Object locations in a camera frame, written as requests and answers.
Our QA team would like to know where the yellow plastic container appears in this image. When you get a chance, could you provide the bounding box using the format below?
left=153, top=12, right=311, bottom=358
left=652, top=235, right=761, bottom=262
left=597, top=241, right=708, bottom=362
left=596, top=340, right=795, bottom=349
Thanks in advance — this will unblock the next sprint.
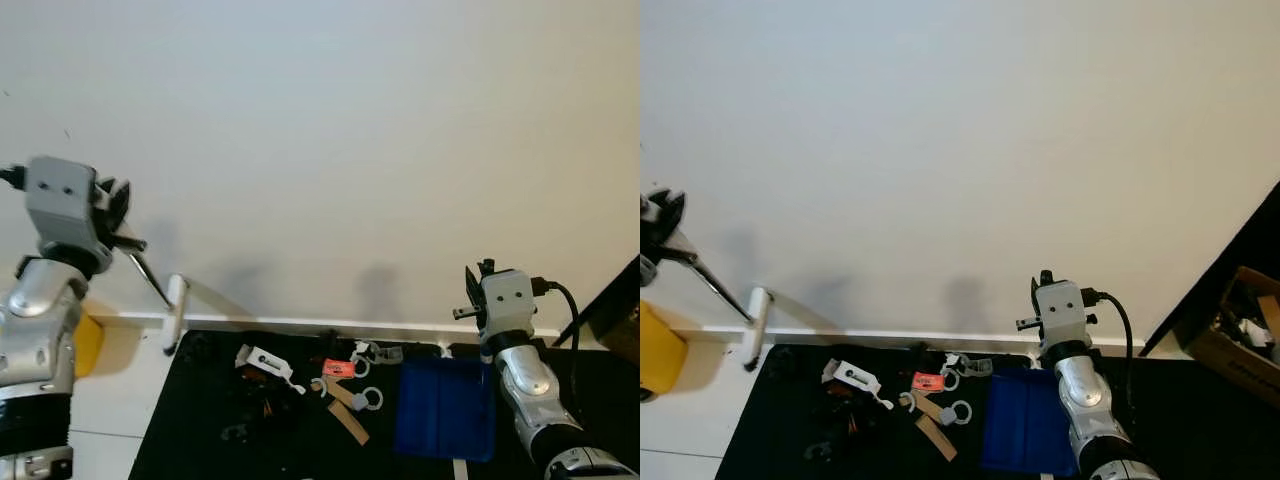
left=640, top=300, right=690, bottom=399
left=72, top=300, right=106, bottom=379

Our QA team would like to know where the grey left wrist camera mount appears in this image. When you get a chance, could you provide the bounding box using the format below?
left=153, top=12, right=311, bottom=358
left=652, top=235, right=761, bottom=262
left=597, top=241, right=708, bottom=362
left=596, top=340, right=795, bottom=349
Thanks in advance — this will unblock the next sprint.
left=22, top=155, right=104, bottom=261

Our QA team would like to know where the white plastic bracket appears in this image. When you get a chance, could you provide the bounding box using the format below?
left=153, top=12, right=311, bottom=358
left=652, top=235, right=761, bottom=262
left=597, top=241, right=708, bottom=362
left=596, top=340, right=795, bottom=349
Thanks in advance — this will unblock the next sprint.
left=821, top=358, right=894, bottom=411
left=235, top=345, right=307, bottom=396

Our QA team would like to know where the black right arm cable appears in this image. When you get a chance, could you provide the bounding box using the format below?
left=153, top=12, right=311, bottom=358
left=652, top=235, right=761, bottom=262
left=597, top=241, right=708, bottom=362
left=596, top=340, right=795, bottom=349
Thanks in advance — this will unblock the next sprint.
left=1093, top=288, right=1139, bottom=426
left=535, top=278, right=583, bottom=406

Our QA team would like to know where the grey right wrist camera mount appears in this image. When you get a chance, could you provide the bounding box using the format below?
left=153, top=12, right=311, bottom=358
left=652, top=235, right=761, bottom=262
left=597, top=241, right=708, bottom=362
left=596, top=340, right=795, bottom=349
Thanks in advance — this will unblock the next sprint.
left=1036, top=280, right=1099, bottom=349
left=480, top=268, right=539, bottom=339

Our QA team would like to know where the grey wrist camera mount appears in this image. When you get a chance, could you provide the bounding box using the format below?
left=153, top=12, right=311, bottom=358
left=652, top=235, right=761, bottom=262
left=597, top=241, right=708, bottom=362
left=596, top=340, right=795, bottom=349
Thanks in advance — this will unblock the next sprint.
left=1036, top=280, right=1099, bottom=349
left=22, top=155, right=104, bottom=261
left=480, top=268, right=539, bottom=339

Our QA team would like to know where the blue plastic dustpan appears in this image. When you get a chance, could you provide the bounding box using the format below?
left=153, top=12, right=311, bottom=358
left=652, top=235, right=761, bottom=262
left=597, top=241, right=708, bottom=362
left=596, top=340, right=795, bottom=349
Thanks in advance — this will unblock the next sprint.
left=978, top=365, right=1079, bottom=476
left=393, top=358, right=498, bottom=464

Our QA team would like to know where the clear plastic ring piece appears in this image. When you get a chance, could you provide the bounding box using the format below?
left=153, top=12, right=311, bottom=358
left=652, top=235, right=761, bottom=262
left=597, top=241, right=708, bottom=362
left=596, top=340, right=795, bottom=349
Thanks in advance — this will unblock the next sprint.
left=350, top=340, right=404, bottom=367
left=940, top=352, right=994, bottom=380

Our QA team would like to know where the brown cardboard strip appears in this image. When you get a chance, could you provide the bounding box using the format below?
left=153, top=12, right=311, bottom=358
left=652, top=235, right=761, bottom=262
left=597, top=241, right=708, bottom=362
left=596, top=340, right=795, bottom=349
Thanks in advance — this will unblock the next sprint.
left=322, top=377, right=372, bottom=447
left=908, top=390, right=959, bottom=463

